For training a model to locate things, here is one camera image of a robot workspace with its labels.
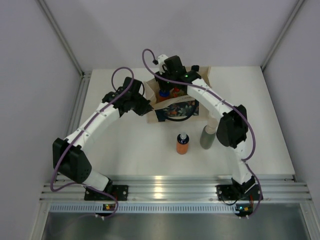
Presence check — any yellow dish soap red cap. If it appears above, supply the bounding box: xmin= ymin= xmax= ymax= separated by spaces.
xmin=171 ymin=87 xmax=186 ymax=98

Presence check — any left aluminium frame post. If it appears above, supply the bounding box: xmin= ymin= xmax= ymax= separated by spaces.
xmin=36 ymin=0 xmax=84 ymax=78

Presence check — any aluminium frame post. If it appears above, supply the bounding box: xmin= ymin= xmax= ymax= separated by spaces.
xmin=36 ymin=0 xmax=84 ymax=78
xmin=260 ymin=0 xmax=307 ymax=72

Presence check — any orange bottle dark blue cap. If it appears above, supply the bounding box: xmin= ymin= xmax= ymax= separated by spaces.
xmin=176 ymin=132 xmax=190 ymax=155

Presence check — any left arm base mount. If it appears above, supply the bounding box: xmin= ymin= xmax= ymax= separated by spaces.
xmin=84 ymin=185 xmax=129 ymax=201

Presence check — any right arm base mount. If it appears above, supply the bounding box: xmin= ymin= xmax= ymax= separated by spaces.
xmin=216 ymin=184 xmax=262 ymax=202

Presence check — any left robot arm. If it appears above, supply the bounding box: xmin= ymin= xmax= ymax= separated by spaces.
xmin=52 ymin=77 xmax=153 ymax=200

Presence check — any grey bottle beige cap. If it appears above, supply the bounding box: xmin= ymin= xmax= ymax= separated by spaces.
xmin=199 ymin=117 xmax=218 ymax=150

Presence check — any canvas tote bag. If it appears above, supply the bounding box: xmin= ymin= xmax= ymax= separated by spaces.
xmin=144 ymin=78 xmax=209 ymax=124

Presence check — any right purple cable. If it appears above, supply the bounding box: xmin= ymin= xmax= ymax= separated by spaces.
xmin=141 ymin=48 xmax=264 ymax=218

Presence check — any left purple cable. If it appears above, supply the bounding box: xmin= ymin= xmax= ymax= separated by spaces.
xmin=49 ymin=66 xmax=136 ymax=221

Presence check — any purple cable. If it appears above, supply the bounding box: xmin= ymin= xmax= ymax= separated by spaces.
xmin=141 ymin=48 xmax=264 ymax=218
xmin=49 ymin=66 xmax=136 ymax=221

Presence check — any aluminium mounting rail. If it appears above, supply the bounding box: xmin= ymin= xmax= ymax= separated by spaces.
xmin=39 ymin=174 xmax=312 ymax=202

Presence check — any slotted cable duct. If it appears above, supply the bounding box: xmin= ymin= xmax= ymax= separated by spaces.
xmin=49 ymin=203 xmax=239 ymax=214

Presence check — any orange bottle bright blue cap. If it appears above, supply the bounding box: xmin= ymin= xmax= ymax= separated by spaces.
xmin=158 ymin=89 xmax=171 ymax=102

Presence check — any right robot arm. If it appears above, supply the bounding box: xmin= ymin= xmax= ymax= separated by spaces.
xmin=152 ymin=54 xmax=259 ymax=201

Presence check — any right aluminium frame post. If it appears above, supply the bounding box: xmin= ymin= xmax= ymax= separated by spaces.
xmin=260 ymin=0 xmax=307 ymax=72

